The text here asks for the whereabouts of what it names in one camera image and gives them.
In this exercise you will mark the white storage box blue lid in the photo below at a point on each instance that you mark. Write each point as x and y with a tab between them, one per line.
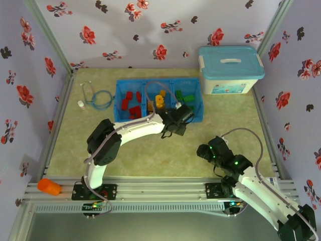
230	67

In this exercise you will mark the orange plastic cup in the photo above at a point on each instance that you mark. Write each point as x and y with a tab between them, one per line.
49	187

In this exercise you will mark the blue three-compartment bin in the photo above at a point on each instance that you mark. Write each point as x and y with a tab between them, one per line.
119	88

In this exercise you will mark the yellow round gear lego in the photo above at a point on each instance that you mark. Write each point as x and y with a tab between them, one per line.
160	101

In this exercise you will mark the yellow lego brick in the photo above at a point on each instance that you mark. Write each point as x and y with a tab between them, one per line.
163	93

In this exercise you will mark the aluminium table side rail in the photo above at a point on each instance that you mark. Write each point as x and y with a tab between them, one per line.
61	120
265	125

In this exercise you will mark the aluminium frame post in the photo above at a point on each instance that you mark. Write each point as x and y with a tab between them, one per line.
275	25
49	32

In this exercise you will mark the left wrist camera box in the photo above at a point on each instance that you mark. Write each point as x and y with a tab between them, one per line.
178	105

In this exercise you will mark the small circuit board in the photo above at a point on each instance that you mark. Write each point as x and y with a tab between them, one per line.
234	204
91	207

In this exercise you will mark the orange-yellow lego brick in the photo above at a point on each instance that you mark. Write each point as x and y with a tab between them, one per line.
150	106

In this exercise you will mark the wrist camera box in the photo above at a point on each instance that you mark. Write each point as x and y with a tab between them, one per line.
178	105
224	138

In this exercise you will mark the small white bottle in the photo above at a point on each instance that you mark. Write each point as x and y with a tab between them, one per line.
80	104

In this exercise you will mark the aluminium frame leg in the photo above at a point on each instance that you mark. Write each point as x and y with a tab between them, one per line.
21	221

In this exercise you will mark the wide aluminium mounting rail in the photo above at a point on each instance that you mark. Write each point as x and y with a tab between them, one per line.
160	189

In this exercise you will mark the teal stethoscope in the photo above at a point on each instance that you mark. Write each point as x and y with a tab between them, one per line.
92	99

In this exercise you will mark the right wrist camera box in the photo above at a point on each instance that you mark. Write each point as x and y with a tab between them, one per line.
224	138

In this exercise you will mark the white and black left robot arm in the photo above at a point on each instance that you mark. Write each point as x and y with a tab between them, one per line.
140	125

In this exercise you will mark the red arch lego brick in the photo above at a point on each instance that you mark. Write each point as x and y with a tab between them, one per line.
139	96

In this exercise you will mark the dark green lego brick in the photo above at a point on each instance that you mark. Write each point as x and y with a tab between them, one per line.
191	108

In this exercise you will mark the white printed label card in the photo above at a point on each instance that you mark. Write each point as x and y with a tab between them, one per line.
274	181

